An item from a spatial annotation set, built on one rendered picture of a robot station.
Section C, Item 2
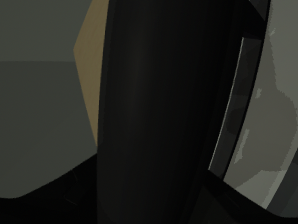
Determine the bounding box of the dark grey mat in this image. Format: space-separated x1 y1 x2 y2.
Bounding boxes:
266 149 298 218

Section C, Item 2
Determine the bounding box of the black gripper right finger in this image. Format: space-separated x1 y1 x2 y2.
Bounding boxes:
188 169 298 224

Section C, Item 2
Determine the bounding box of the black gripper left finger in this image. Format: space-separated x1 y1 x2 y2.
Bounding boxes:
0 155 97 224

